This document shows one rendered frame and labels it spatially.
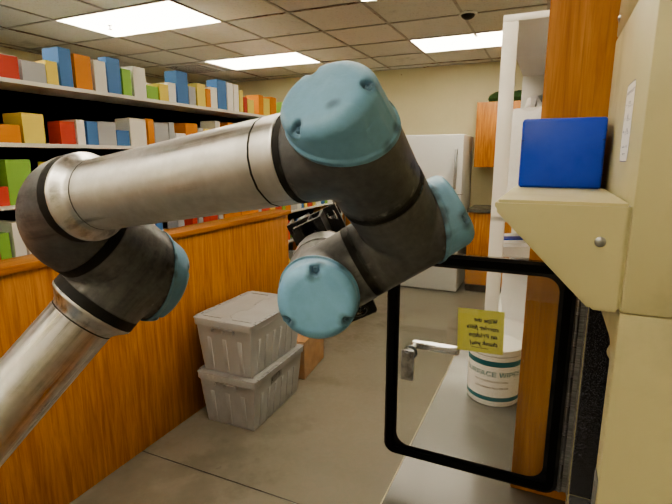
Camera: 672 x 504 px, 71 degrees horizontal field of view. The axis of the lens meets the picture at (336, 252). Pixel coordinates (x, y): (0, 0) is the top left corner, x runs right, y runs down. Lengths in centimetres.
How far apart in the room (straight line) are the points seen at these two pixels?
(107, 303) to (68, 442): 196
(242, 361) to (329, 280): 236
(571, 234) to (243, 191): 30
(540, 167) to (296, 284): 40
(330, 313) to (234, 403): 251
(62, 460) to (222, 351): 89
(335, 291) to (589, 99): 57
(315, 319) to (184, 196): 16
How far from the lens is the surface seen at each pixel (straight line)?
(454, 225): 43
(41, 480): 257
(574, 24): 87
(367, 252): 42
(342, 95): 32
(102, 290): 64
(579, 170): 69
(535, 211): 48
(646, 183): 49
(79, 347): 68
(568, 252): 49
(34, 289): 228
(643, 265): 49
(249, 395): 281
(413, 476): 103
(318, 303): 42
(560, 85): 86
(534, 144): 69
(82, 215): 53
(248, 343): 267
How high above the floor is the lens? 155
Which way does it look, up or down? 11 degrees down
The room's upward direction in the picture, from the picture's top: straight up
